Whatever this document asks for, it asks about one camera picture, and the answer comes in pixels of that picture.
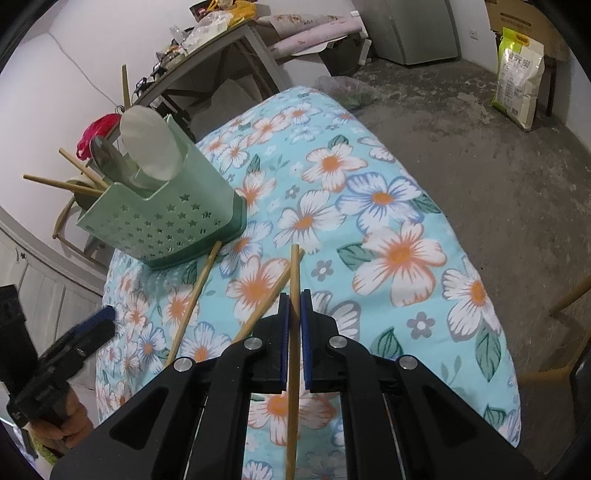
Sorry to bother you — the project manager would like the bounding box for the wooden chopstick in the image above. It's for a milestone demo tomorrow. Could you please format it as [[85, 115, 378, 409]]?
[[286, 244, 301, 480], [165, 241, 222, 367], [121, 64, 131, 110], [58, 148, 109, 190], [22, 174, 103, 197]]

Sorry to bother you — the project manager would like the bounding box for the metal spoon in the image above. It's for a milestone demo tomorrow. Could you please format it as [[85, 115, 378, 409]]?
[[89, 135, 137, 188]]

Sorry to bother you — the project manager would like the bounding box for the beige rice paddle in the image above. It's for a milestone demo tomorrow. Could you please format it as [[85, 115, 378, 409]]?
[[119, 106, 183, 182]]

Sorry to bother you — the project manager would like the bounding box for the white plastic spoon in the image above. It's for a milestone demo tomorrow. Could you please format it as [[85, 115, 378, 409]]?
[[69, 176, 98, 210]]

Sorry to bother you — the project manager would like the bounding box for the left hand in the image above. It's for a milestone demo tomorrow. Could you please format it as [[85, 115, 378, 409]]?
[[29, 389, 94, 454]]

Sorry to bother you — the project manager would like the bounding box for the white door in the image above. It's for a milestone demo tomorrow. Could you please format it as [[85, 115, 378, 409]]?
[[0, 207, 110, 370]]

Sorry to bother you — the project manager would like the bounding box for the wooden chair black seat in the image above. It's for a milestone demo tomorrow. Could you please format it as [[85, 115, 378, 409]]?
[[51, 196, 112, 273]]

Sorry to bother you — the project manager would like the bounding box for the green plastic utensil holder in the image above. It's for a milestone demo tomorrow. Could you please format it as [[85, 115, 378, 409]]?
[[76, 116, 247, 269]]

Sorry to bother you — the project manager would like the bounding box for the floral blue tablecloth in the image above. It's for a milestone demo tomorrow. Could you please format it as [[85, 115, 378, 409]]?
[[94, 85, 523, 480]]

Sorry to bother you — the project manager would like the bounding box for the red plastic bag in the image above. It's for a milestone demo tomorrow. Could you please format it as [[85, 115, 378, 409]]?
[[76, 113, 121, 161]]

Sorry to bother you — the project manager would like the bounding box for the grey pillow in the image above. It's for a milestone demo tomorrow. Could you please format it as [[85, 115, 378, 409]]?
[[188, 75, 263, 141]]

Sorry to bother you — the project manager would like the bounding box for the grey work table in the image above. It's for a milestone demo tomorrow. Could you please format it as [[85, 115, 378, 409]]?
[[133, 20, 293, 129]]

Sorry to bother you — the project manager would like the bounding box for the rice bag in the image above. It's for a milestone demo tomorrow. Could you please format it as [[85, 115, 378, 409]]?
[[492, 27, 545, 131]]

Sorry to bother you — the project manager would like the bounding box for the clear plastic bag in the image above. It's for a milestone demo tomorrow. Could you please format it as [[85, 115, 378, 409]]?
[[182, 10, 232, 53]]

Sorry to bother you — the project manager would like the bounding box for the silver refrigerator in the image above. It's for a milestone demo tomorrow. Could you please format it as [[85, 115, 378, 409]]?
[[353, 0, 461, 67]]

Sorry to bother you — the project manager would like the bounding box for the pink floral roll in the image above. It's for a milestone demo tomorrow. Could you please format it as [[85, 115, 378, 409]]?
[[256, 14, 363, 59]]

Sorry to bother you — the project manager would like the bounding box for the yellow bag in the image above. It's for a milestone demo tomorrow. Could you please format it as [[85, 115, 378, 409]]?
[[214, 0, 256, 19]]

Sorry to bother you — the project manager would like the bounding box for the cardboard box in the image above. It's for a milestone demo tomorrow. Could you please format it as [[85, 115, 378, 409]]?
[[485, 0, 570, 61]]

